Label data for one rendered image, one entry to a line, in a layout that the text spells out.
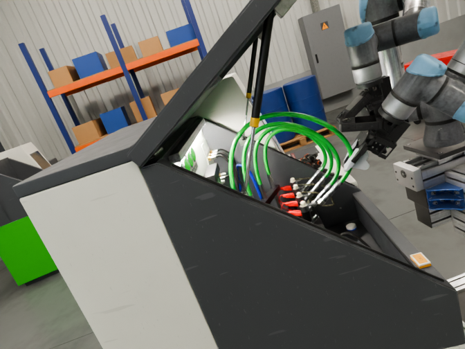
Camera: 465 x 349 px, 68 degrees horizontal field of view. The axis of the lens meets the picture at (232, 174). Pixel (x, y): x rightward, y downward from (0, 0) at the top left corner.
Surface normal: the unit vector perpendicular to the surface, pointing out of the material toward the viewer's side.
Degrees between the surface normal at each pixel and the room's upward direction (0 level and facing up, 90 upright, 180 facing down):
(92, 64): 90
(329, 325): 90
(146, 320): 90
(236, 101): 90
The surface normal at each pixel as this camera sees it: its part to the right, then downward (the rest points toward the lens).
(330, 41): 0.13, 0.25
